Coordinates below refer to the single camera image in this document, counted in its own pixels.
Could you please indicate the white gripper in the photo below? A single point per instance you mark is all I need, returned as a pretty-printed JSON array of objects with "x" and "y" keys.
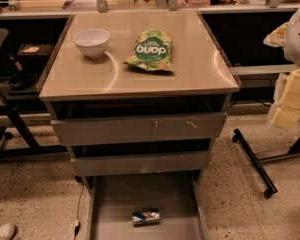
[{"x": 298, "y": 40}]

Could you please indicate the white shoe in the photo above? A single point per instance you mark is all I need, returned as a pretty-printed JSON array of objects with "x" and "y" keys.
[{"x": 7, "y": 231}]

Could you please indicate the grey drawer cabinet with counter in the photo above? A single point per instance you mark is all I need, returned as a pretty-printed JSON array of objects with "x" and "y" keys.
[{"x": 138, "y": 92}]

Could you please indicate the silver blue redbull can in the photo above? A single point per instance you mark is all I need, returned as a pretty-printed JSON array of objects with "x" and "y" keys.
[{"x": 146, "y": 217}]

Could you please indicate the grey open bottom drawer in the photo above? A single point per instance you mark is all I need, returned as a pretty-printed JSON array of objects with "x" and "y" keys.
[{"x": 174, "y": 195}]

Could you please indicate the grey metal shelf beam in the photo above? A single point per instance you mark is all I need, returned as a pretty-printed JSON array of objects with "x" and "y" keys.
[{"x": 261, "y": 76}]

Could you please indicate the grey middle drawer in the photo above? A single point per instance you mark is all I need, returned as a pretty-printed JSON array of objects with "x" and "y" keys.
[{"x": 141, "y": 164}]

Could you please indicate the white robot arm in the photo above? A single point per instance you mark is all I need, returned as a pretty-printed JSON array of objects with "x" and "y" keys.
[{"x": 286, "y": 109}]

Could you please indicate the white ceramic bowl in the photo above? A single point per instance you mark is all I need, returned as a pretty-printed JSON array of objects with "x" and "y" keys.
[{"x": 92, "y": 42}]

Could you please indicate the black wheeled table leg right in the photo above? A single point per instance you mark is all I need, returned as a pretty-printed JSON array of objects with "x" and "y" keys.
[{"x": 270, "y": 187}]

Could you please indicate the grey top drawer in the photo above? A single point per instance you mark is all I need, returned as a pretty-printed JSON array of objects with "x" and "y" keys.
[{"x": 135, "y": 129}]

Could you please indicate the green dang chips bag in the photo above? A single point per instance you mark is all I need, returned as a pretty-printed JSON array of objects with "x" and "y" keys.
[{"x": 152, "y": 51}]

